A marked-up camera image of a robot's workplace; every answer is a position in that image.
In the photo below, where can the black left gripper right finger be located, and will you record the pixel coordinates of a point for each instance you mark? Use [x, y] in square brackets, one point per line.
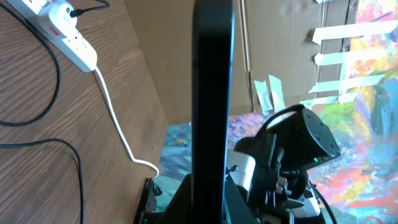
[238, 211]

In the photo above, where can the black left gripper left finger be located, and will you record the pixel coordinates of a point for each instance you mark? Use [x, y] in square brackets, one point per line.
[179, 210]

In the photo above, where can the blue Galaxy smartphone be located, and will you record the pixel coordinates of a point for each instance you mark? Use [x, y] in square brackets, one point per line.
[212, 56]

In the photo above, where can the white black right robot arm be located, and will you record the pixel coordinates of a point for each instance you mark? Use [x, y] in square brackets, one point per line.
[266, 175]

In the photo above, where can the white charger plug adapter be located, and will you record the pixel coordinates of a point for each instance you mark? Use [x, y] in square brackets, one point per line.
[55, 19]

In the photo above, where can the colourful painted cloth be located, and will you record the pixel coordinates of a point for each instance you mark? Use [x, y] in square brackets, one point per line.
[360, 108]

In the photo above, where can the brown cardboard box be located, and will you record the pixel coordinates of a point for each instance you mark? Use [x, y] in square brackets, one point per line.
[272, 38]

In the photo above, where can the white power strip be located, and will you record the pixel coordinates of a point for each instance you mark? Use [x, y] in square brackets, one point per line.
[76, 48]

